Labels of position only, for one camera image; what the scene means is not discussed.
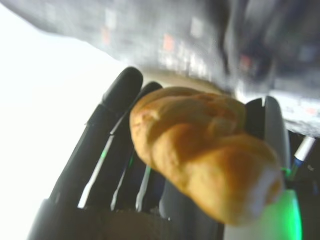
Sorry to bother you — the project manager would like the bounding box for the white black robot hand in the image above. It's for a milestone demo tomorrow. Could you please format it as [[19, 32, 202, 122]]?
[[27, 66, 301, 240]]

